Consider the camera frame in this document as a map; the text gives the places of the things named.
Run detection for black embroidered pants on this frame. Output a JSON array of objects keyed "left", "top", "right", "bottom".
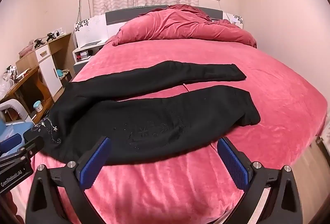
[{"left": 24, "top": 61, "right": 261, "bottom": 165}]

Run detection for white blue chair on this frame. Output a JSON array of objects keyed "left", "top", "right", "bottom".
[{"left": 0, "top": 99, "right": 34, "bottom": 157}]

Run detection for white teal cup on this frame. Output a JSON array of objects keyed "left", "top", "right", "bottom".
[{"left": 33, "top": 101, "right": 43, "bottom": 113}]

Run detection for wooden white cabinet desk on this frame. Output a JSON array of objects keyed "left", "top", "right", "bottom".
[{"left": 1, "top": 33, "right": 75, "bottom": 123}]

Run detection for white bedside table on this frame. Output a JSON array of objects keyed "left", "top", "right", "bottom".
[{"left": 72, "top": 40, "right": 105, "bottom": 74}]

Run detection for red rumpled duvet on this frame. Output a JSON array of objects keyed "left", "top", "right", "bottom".
[{"left": 111, "top": 4, "right": 257, "bottom": 48}]

